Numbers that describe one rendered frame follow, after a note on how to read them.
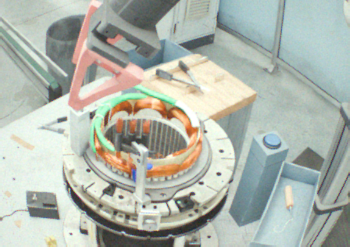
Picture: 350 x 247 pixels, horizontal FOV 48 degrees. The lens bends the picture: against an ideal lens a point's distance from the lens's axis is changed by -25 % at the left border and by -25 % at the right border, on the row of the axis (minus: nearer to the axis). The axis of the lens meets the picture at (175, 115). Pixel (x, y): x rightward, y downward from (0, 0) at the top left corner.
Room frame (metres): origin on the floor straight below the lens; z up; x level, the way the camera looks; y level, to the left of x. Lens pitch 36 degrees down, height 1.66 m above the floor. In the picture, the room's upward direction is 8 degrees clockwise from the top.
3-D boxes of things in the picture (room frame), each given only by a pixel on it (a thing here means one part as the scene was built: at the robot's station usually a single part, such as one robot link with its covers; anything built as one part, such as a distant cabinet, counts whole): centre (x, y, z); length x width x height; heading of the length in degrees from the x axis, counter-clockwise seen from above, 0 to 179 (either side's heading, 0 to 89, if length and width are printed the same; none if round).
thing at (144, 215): (0.52, 0.02, 1.07); 0.04 x 0.02 x 0.05; 100
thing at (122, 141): (0.55, 0.05, 1.21); 0.04 x 0.04 x 0.03; 52
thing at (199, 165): (0.68, 0.04, 1.05); 0.22 x 0.22 x 0.12
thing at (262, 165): (0.82, -0.22, 0.91); 0.07 x 0.07 x 0.25; 29
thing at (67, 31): (2.23, 0.62, 0.39); 0.39 x 0.39 x 0.35
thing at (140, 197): (0.54, 0.03, 1.15); 0.03 x 0.02 x 0.12; 44
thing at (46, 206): (0.71, 0.31, 0.81); 0.10 x 0.06 x 0.06; 106
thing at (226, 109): (0.96, -0.04, 1.05); 0.20 x 0.19 x 0.02; 47
